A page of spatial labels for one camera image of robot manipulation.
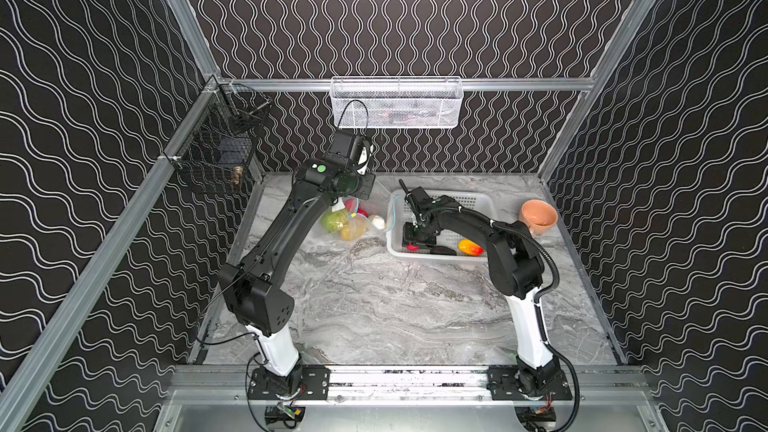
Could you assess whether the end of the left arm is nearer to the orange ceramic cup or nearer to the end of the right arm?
the end of the right arm

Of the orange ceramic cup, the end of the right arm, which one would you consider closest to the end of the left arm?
the end of the right arm

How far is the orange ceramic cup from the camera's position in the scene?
1.01 m
